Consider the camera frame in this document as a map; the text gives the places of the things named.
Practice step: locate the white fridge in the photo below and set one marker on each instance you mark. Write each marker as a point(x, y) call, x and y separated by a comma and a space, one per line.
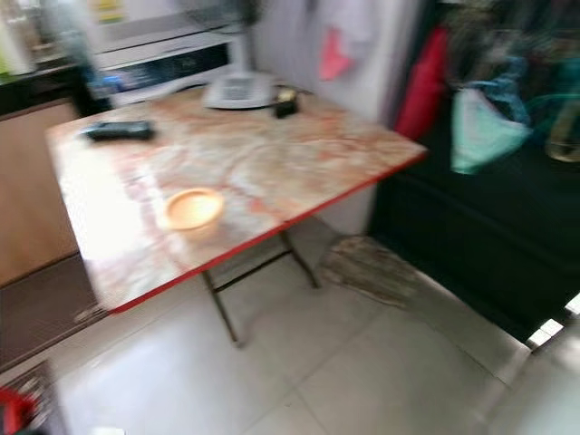
point(381, 72)

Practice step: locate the wooden kitchen cabinet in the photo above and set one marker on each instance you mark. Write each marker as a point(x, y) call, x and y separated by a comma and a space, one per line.
point(27, 199)

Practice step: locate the brown floor mat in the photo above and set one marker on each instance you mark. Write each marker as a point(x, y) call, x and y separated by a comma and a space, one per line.
point(45, 313)

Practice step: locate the black remote control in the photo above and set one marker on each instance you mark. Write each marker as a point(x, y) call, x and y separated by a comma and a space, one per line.
point(120, 130)

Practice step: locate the orange plastic bowl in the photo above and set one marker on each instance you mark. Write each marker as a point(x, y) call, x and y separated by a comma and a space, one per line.
point(195, 208)

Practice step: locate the red plastic item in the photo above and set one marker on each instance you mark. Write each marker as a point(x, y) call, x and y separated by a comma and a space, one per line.
point(14, 412)

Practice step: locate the white microwave oven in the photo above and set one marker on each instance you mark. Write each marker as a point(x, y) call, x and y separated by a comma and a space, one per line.
point(163, 68)

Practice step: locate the marble-pattern folding table red edge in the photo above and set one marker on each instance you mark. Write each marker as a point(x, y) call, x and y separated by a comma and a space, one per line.
point(281, 163)

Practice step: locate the small black object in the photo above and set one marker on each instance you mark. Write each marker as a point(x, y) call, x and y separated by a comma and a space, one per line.
point(286, 106)

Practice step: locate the patterned floor rug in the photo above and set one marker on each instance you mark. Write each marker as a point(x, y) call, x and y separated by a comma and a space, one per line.
point(367, 270)

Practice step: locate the pink hanging item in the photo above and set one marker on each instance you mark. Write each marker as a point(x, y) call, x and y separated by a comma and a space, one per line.
point(335, 59)

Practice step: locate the red hanging cloth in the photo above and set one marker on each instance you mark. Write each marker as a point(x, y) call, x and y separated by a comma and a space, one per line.
point(424, 91)

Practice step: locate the black cabinet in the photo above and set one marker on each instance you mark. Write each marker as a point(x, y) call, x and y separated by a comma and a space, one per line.
point(471, 236)

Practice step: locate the teal plastic bag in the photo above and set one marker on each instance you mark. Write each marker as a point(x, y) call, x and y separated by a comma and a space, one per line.
point(485, 136)

